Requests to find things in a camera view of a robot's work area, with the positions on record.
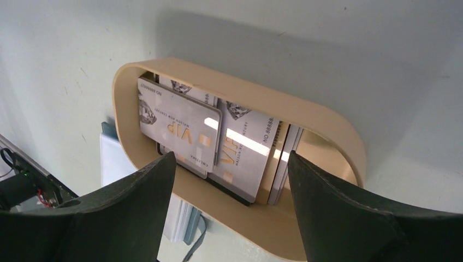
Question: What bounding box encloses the blue card holder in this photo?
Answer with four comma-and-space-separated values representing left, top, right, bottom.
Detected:
100, 122, 207, 261

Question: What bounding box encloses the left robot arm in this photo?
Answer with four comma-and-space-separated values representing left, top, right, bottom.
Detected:
1, 136, 78, 211

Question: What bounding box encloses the beige oval tray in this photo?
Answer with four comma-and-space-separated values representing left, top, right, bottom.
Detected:
112, 57, 367, 261

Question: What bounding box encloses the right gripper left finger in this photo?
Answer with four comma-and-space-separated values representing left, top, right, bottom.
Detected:
1, 153, 176, 261

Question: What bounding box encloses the white vip card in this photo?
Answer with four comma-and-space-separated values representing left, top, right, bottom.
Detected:
208, 100, 279, 203
138, 77, 222, 172

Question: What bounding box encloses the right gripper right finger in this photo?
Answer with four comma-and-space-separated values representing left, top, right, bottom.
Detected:
288, 152, 462, 261

